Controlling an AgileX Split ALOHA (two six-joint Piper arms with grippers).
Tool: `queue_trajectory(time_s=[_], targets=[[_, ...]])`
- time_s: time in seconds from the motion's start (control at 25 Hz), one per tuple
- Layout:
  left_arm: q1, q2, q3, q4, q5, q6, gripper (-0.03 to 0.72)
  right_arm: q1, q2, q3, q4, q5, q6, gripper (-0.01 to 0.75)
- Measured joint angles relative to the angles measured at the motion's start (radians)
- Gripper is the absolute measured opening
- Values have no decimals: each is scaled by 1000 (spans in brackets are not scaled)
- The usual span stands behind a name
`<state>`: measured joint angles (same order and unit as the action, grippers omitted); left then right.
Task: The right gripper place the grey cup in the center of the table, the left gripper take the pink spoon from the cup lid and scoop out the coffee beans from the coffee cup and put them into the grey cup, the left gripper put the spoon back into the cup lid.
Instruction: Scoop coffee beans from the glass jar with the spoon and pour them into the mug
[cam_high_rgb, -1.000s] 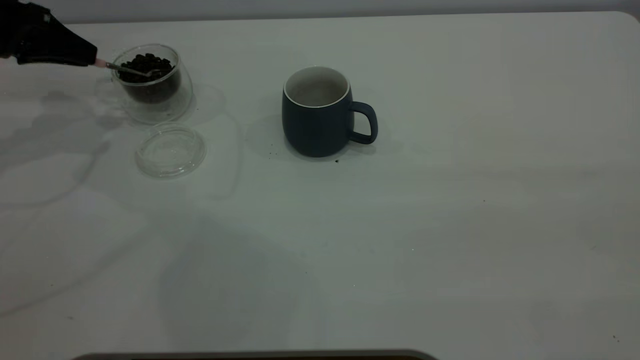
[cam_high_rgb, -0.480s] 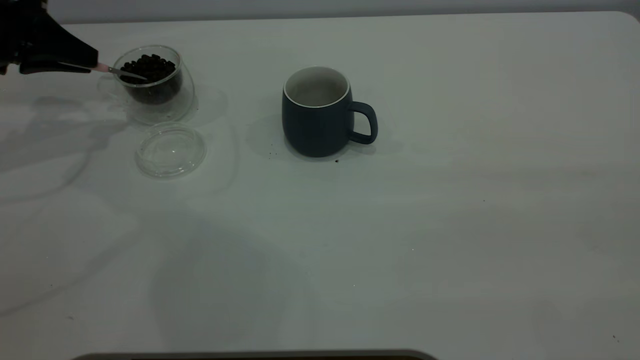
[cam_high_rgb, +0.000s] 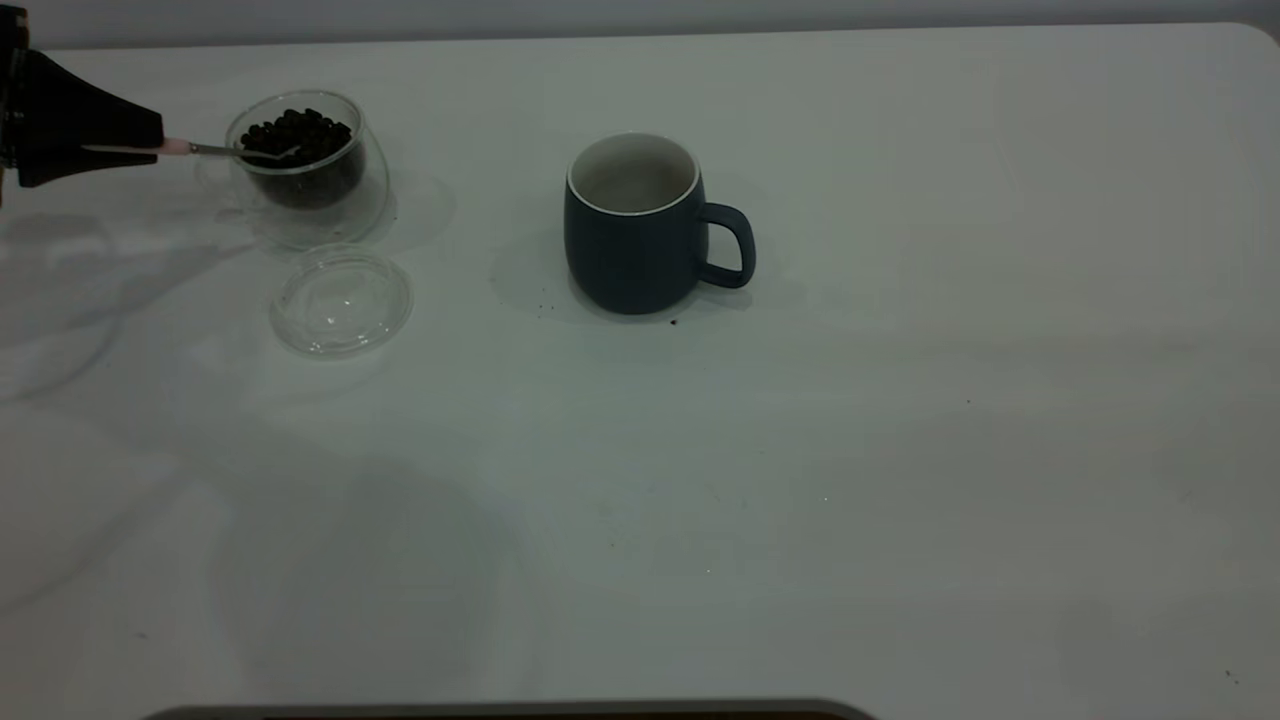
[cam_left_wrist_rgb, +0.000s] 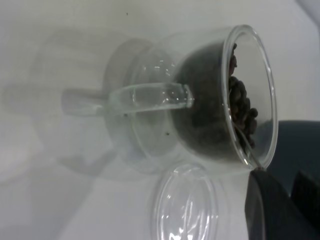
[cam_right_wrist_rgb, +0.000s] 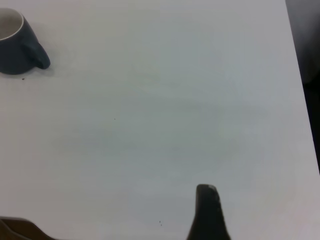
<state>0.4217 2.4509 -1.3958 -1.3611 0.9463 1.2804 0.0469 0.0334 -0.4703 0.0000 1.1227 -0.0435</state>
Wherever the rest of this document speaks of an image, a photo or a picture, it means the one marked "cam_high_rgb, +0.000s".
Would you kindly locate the dark coffee bean pile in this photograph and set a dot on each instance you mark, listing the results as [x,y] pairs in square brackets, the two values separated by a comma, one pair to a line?
[310,180]

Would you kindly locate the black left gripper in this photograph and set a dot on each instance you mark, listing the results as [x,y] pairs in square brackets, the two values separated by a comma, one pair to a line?
[8,100]

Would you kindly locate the dark grey ceramic mug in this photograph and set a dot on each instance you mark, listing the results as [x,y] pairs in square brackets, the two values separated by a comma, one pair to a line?
[630,255]

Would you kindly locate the clear round glass lid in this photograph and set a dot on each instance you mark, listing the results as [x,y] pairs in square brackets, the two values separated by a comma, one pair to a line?
[345,310]

